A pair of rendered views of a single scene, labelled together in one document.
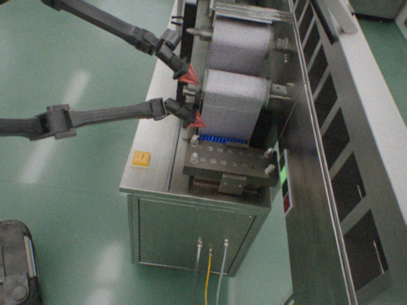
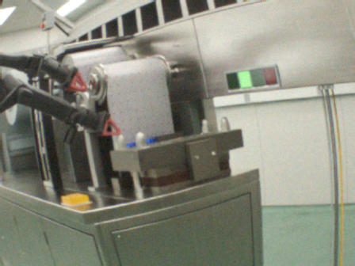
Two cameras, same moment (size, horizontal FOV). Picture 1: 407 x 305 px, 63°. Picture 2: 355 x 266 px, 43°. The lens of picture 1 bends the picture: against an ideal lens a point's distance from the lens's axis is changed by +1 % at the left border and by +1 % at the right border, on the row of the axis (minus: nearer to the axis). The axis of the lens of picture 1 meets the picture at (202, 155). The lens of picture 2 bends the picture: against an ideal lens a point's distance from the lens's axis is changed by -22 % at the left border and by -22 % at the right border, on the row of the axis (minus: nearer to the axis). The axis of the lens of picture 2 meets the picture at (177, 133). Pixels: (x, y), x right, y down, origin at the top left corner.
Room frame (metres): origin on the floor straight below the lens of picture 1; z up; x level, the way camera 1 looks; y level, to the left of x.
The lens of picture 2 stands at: (-0.52, 0.79, 1.14)
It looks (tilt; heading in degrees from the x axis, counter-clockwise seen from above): 3 degrees down; 328
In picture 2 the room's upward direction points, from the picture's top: 9 degrees counter-clockwise
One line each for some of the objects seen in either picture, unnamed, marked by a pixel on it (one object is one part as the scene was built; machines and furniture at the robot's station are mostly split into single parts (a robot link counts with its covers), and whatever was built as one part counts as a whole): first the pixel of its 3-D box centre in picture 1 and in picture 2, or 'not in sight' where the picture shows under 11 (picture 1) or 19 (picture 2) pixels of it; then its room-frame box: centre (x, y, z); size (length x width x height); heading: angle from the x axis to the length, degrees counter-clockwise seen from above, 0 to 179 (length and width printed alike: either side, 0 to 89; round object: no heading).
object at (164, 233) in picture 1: (206, 97); (60, 253); (2.05, 0.07, 0.43); 2.52 x 0.64 x 0.86; 4
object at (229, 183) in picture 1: (232, 184); (204, 159); (0.85, -0.15, 0.96); 0.10 x 0.03 x 0.11; 94
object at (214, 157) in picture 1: (231, 162); (178, 149); (0.94, -0.13, 1.00); 0.40 x 0.16 x 0.06; 94
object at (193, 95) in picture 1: (191, 113); (89, 145); (1.14, 0.09, 1.05); 0.06 x 0.05 x 0.31; 94
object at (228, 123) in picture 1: (226, 124); (141, 119); (1.06, -0.08, 1.11); 0.23 x 0.01 x 0.18; 94
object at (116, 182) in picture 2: not in sight; (151, 176); (1.06, -0.08, 0.92); 0.28 x 0.04 x 0.04; 94
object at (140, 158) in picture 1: (140, 158); (74, 199); (0.93, 0.27, 0.91); 0.07 x 0.07 x 0.02; 4
